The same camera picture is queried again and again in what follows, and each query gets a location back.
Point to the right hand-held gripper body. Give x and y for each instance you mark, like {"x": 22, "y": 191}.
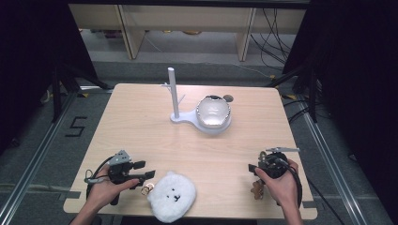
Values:
{"x": 273, "y": 165}

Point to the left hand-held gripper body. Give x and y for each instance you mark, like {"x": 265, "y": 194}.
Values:
{"x": 120, "y": 170}

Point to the white fluffy plush pouch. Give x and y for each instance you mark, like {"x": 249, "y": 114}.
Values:
{"x": 172, "y": 200}

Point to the white hanger stand with tray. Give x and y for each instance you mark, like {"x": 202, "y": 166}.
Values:
{"x": 187, "y": 118}

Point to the silver metal bowl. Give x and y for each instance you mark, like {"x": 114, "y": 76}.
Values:
{"x": 212, "y": 112}

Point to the person's right hand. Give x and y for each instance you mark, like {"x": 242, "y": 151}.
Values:
{"x": 283, "y": 189}

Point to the person's left hand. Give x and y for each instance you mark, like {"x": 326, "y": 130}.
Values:
{"x": 103, "y": 190}

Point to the dark round disc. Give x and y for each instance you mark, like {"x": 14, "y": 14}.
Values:
{"x": 228, "y": 98}

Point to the black metal stand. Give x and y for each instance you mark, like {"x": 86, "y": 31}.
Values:
{"x": 312, "y": 93}
{"x": 57, "y": 93}

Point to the black curtain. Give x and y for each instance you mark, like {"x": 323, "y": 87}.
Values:
{"x": 356, "y": 78}
{"x": 34, "y": 62}

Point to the beige wooden desk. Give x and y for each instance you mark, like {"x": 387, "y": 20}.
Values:
{"x": 187, "y": 18}

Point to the aluminium floor rail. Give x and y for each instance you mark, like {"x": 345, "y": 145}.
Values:
{"x": 31, "y": 165}
{"x": 331, "y": 165}

